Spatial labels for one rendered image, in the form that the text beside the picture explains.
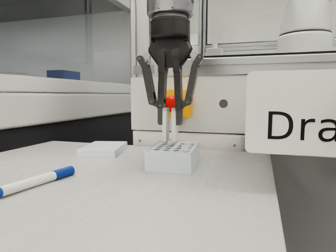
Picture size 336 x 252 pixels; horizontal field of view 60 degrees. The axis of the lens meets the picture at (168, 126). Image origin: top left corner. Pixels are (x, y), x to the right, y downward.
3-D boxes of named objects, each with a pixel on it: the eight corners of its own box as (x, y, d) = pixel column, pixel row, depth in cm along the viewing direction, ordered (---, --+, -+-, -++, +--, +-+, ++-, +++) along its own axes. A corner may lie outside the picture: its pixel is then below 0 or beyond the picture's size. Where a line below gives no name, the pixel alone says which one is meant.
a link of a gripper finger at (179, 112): (176, 99, 57) (191, 98, 57) (177, 124, 58) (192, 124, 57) (175, 99, 56) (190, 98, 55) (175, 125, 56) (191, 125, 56)
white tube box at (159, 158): (191, 174, 50) (191, 153, 50) (144, 172, 52) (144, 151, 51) (198, 159, 62) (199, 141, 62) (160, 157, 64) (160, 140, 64)
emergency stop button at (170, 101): (179, 112, 69) (179, 95, 69) (163, 112, 71) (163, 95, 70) (182, 111, 72) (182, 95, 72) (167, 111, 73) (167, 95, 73)
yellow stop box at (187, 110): (188, 118, 71) (188, 89, 71) (160, 118, 73) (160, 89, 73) (192, 117, 76) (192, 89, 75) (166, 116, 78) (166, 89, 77)
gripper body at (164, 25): (143, 14, 52) (143, 67, 53) (189, 11, 51) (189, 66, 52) (153, 24, 60) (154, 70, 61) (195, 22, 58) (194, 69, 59)
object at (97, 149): (115, 157, 64) (114, 150, 64) (76, 157, 64) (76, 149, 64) (127, 147, 76) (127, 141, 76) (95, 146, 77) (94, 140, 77)
